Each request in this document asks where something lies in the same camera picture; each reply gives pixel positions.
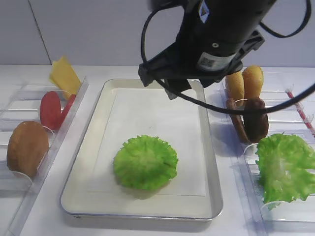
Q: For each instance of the green lettuce leaf in rack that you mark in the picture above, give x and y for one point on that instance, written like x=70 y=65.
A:
x=284 y=162

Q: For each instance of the yellow cheese slice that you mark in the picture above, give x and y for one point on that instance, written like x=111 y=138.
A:
x=64 y=77

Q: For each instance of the clear acrylic left food rack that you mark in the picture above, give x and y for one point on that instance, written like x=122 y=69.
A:
x=18 y=192

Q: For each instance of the clear acrylic food rack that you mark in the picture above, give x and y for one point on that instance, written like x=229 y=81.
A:
x=276 y=218
x=18 y=192

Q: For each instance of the golden bun slice right rack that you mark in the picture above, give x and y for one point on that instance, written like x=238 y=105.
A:
x=253 y=81

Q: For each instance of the dark brown meat patty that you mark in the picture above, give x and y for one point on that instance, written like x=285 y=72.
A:
x=256 y=126

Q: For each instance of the red tomato slice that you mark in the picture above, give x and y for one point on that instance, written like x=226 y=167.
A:
x=66 y=110
x=50 y=110

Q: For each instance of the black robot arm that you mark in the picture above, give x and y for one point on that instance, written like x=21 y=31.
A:
x=213 y=38

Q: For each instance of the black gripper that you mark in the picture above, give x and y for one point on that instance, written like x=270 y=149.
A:
x=208 y=69

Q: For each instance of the brown bun slice left rack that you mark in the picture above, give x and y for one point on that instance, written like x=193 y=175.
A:
x=27 y=146

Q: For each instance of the green lettuce leaf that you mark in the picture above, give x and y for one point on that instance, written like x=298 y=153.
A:
x=284 y=162
x=145 y=163

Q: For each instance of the white metal tray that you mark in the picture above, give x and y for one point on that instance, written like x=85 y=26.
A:
x=126 y=109

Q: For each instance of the clear acrylic right food rack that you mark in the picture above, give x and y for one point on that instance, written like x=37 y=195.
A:
x=276 y=218

